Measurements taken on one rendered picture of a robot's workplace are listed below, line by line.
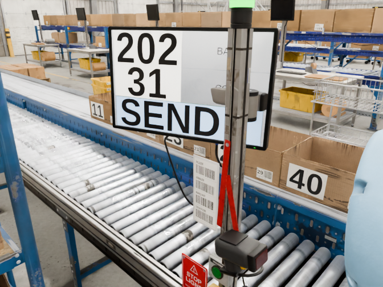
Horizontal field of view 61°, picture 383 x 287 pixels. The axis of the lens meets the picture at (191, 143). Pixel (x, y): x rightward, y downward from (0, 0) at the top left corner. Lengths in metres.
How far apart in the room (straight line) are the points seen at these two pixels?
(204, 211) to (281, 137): 0.93
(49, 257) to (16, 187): 1.97
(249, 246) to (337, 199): 0.66
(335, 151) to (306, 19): 4.83
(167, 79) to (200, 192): 0.32
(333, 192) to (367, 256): 1.11
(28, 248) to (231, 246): 0.42
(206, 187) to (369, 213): 0.62
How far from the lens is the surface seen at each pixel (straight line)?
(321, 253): 1.37
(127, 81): 0.98
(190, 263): 1.01
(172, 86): 0.91
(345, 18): 6.04
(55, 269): 2.50
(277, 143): 1.75
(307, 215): 1.38
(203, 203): 0.87
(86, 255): 2.55
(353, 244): 0.26
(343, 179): 1.33
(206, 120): 0.88
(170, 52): 0.91
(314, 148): 1.66
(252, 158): 1.49
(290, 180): 1.42
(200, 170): 0.83
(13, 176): 0.67
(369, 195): 0.25
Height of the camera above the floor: 1.57
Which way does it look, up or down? 21 degrees down
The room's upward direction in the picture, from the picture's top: straight up
